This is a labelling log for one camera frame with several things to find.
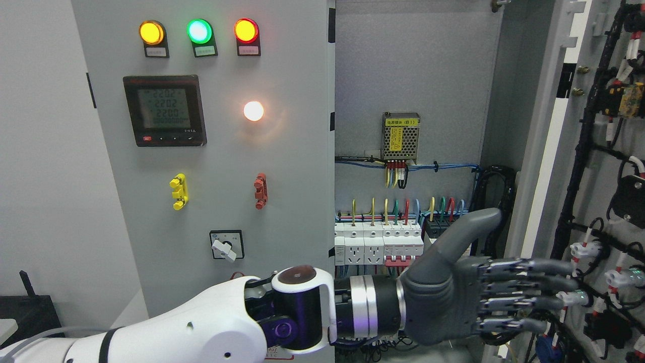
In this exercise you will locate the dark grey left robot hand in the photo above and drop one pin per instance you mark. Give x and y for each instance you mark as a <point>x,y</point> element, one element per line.
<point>450,296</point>

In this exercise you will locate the grey cabinet door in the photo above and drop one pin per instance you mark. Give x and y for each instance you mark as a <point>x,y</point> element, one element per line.
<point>289,69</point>
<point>574,136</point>

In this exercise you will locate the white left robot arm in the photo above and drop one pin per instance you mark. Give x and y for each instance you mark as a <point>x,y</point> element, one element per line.
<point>236,321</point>

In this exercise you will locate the black white surge protector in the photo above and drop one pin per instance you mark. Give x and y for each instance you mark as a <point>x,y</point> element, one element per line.
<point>432,230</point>

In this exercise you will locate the white socket breaker row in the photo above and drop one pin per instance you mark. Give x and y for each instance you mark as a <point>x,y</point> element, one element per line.
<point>378,244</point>

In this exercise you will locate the metal mesh power supply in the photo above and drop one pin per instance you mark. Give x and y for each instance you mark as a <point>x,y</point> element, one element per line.
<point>400,135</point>

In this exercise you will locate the grey cabinet body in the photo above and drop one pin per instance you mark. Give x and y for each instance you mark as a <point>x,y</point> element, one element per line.
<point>484,84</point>

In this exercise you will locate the red electric hazard warning sticker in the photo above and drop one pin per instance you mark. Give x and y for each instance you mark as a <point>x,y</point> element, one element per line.
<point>237,274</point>

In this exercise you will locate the white glowing indicator lamp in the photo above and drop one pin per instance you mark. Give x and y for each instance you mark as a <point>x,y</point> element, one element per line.
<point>254,111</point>

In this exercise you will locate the red indicator lamp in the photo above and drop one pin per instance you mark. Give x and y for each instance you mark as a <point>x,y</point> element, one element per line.
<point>246,30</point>

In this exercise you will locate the black digital power meter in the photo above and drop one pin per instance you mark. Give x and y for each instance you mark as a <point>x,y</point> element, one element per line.
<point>166,111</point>

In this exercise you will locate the green indicator lamp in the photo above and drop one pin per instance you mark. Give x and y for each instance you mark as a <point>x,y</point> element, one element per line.
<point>199,31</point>

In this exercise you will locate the yellow indicator lamp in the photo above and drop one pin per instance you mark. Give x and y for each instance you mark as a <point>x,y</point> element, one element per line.
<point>151,32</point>

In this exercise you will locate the black box with antenna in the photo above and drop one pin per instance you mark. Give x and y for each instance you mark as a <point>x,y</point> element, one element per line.
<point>33,313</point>

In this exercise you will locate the red terminal post block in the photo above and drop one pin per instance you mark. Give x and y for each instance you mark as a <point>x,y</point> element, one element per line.
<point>261,192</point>

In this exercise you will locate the white rotary selector switch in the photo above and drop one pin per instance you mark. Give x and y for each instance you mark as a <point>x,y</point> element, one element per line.
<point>227,244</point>

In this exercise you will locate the yellow terminal post block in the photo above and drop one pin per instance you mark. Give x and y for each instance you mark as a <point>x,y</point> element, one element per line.
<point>179,191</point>

